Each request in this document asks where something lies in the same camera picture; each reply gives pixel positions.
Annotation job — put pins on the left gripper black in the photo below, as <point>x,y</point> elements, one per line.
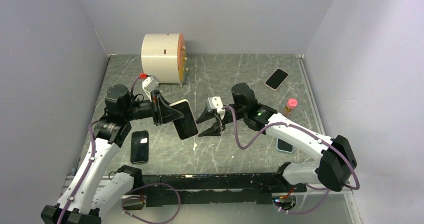
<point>165,113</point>

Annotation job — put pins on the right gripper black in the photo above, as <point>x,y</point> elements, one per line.
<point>214,131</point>

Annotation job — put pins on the beige phone case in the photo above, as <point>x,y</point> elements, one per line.
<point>180,102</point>

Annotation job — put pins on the black smartphone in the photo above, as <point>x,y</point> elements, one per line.
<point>185,120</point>

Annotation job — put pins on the phone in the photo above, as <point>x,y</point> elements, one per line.
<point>276,79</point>
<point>284,146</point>
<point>139,149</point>

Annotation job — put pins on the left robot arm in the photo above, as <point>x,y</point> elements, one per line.
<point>82,203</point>

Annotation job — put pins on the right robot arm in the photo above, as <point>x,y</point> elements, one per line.
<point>333,161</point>

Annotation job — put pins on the phone in blue case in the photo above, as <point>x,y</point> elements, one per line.
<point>284,146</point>

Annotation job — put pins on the phone in pink case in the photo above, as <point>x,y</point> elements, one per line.
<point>276,79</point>

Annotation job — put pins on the white cylindrical drum device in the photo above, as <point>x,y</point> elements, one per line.
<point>164,55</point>

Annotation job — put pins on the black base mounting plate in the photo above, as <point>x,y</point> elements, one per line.
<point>259,188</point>

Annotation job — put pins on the pink capped small bottle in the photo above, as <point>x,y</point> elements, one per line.
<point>289,107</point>

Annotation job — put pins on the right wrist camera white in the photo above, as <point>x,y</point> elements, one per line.
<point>215,103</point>

